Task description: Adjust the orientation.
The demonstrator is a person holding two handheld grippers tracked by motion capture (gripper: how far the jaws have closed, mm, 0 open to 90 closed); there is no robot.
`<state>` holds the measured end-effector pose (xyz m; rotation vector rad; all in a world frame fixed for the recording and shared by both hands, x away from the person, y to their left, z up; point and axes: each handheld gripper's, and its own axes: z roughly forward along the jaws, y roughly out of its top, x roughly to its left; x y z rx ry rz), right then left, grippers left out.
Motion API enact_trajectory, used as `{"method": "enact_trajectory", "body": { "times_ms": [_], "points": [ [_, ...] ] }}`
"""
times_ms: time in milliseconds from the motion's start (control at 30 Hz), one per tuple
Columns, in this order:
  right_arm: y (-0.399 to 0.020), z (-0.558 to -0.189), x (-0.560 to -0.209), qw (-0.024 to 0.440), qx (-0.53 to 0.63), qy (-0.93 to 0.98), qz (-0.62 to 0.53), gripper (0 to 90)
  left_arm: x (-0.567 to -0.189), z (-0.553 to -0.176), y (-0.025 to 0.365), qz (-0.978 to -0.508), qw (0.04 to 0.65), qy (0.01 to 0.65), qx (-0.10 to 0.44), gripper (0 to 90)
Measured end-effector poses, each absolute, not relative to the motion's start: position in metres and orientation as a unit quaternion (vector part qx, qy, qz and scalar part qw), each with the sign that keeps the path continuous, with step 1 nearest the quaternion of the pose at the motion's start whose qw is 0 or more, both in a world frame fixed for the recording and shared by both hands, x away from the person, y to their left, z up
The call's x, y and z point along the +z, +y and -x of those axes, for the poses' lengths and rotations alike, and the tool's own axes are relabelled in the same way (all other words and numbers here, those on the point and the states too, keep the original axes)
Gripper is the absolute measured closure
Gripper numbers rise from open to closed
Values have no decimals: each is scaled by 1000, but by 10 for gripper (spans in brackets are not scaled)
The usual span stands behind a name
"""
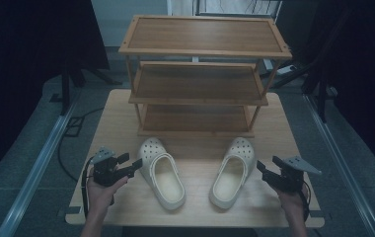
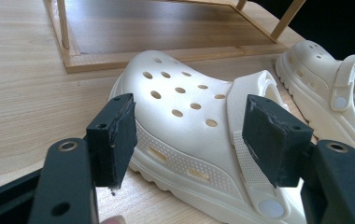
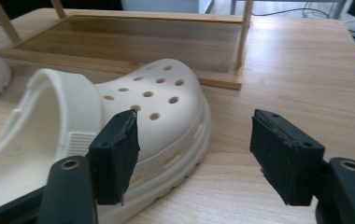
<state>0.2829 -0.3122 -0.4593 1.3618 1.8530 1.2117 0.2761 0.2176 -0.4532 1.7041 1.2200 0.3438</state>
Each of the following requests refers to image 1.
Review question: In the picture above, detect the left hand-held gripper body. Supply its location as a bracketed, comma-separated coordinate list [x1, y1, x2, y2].
[90, 146, 131, 188]

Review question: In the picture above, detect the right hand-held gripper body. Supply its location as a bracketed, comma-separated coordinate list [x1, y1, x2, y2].
[272, 155, 323, 194]

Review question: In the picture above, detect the cream clog shoe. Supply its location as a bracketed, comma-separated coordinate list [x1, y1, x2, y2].
[208, 136, 257, 210]
[137, 136, 188, 211]

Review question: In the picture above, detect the person's right hand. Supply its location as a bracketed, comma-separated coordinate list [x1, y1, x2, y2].
[275, 186, 309, 215]

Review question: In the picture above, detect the person's left hand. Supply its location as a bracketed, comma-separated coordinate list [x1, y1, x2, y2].
[86, 177, 129, 216]

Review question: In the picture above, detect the black metal stand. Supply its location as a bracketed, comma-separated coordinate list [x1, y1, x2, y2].
[49, 60, 122, 117]
[270, 62, 339, 124]

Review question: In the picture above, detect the white power strip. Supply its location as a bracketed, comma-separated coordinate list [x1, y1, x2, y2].
[274, 64, 299, 76]

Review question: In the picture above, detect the black curtain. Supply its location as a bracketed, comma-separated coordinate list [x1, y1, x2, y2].
[0, 0, 112, 190]
[275, 0, 375, 186]

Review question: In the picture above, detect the three-tier wooden shoe rack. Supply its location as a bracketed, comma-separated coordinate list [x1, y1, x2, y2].
[118, 14, 293, 138]

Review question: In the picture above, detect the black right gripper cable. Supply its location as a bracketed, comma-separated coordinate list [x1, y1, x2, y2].
[301, 179, 312, 222]

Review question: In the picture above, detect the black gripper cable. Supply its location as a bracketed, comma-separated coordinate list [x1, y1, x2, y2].
[301, 179, 312, 222]
[80, 157, 95, 219]

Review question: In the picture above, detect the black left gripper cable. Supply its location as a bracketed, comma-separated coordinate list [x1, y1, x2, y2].
[80, 157, 95, 219]

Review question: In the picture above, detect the black floor cable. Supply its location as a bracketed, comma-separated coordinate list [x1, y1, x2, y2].
[57, 107, 105, 183]

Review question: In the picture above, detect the aluminium floor rail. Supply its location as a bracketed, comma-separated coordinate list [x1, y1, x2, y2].
[303, 93, 375, 237]
[0, 97, 80, 237]

